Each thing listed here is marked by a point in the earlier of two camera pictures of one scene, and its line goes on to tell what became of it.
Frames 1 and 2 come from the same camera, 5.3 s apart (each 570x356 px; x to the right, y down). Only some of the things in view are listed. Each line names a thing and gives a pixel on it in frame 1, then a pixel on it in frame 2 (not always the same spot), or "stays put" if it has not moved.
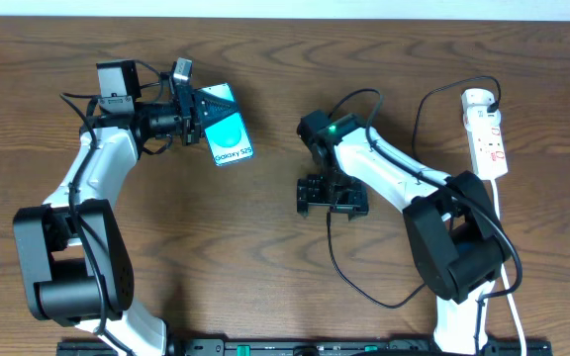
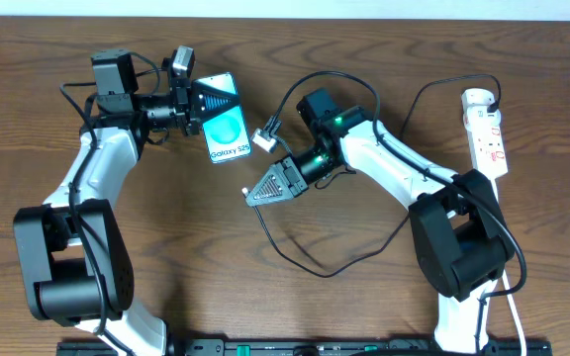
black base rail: (316, 347) stays put
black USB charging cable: (413, 155) to (377, 245)
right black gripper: (307, 194) to (288, 191)
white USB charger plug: (477, 96) stays put
